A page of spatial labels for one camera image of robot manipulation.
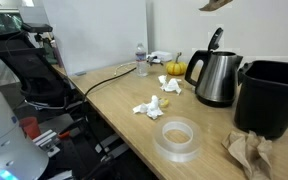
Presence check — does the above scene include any stainless steel electric kettle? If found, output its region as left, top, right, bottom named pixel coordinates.
left=184, top=27, right=244, bottom=108

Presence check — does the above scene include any large crumpled brown paper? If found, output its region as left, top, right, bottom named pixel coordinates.
left=221, top=129, right=274, bottom=180

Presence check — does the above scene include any black plastic waste bin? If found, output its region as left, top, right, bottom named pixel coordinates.
left=233, top=59, right=288, bottom=140

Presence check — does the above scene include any white crumpled tissue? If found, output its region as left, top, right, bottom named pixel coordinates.
left=132, top=94, right=165, bottom=120
left=157, top=74, right=183, bottom=96

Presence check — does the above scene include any small yellow wrapper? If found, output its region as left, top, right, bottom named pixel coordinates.
left=158, top=97, right=171, bottom=108

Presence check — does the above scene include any clear plastic water bottle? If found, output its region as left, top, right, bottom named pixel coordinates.
left=135, top=42, right=150, bottom=78

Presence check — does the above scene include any small grey usb adapter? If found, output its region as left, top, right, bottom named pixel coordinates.
left=146, top=54, right=162, bottom=66

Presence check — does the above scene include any small orange pumpkin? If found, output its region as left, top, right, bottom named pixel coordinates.
left=165, top=51, right=188, bottom=76

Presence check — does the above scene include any white power strip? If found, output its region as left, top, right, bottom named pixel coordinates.
left=150, top=50, right=174, bottom=63

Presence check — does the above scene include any clear plastic wrapper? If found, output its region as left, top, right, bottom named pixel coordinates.
left=152, top=116, right=203, bottom=164

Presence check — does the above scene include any white partition panel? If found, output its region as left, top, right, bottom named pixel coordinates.
left=42, top=0, right=149, bottom=77

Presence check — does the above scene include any orange and black clamp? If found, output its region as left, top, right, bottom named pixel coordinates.
left=57, top=129, right=72, bottom=140

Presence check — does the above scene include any pink slim bottle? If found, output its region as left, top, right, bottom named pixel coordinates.
left=50, top=39, right=66, bottom=69

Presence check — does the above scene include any green container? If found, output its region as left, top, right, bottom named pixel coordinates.
left=43, top=36, right=59, bottom=66

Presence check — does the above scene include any black office chair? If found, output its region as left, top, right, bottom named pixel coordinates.
left=0, top=22, right=77, bottom=113

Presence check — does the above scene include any red cup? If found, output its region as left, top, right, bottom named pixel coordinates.
left=18, top=115, right=42, bottom=140

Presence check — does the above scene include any thin white charging cable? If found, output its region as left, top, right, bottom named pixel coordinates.
left=113, top=60, right=138, bottom=76

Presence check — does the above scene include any thick black cable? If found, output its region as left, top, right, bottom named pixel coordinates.
left=81, top=65, right=138, bottom=104

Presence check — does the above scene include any black metal table frame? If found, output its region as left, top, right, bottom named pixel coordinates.
left=60, top=99, right=158, bottom=180

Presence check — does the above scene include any silver aluminium bracket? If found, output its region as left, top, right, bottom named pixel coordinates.
left=32, top=129, right=62, bottom=158

